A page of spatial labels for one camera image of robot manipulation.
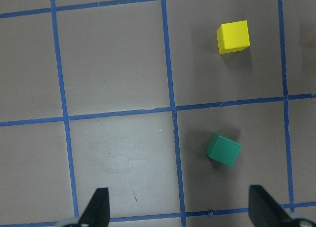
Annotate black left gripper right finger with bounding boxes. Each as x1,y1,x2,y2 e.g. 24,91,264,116
248,185,295,227

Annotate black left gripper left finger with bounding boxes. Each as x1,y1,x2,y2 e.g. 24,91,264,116
78,188,110,227

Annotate yellow wooden block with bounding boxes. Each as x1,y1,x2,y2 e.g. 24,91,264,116
216,20,250,54

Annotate green wooden block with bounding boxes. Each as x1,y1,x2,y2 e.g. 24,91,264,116
206,133,241,167

